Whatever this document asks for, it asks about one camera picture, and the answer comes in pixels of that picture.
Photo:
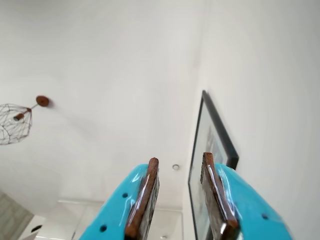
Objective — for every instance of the teal gripper finger with brown pad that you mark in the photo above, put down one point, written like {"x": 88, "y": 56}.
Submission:
{"x": 250, "y": 212}
{"x": 112, "y": 212}

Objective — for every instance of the recessed ceiling spotlight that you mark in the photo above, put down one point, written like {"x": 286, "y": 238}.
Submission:
{"x": 176, "y": 166}

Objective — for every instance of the black framed picture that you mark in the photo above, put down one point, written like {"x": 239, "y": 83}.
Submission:
{"x": 207, "y": 140}

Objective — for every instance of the grey curtain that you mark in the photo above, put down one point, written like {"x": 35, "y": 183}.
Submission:
{"x": 12, "y": 220}

